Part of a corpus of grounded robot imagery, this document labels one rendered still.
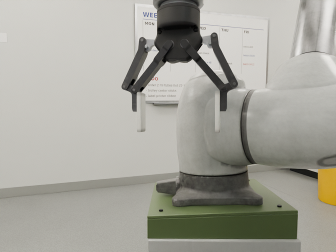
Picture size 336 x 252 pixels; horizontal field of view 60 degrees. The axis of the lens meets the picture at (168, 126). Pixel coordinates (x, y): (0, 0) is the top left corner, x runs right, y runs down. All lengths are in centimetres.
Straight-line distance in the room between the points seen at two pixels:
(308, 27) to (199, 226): 47
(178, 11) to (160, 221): 37
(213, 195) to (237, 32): 344
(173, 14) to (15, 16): 296
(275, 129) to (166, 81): 297
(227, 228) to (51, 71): 290
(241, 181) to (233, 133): 12
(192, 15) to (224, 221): 37
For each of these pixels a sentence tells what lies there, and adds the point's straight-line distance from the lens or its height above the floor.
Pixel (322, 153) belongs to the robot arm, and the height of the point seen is 93.
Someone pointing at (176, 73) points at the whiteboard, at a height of 130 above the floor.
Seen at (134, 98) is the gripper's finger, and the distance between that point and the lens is 52.
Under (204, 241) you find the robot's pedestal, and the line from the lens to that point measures 58.
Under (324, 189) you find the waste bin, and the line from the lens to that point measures 325.
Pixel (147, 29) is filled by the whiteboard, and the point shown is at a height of 178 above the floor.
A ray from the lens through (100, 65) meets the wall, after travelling 331.
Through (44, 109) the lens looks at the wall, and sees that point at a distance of 328.
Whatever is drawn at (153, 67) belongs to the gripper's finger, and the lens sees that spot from 52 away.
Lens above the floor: 102
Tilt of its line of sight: 6 degrees down
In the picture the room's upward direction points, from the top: straight up
